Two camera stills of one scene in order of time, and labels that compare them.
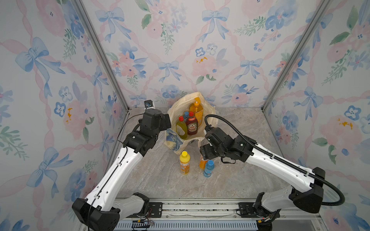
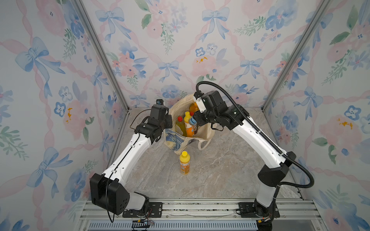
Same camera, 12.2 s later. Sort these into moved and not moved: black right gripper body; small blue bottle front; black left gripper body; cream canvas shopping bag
Moved: small blue bottle front; black right gripper body
Not moved: black left gripper body; cream canvas shopping bag
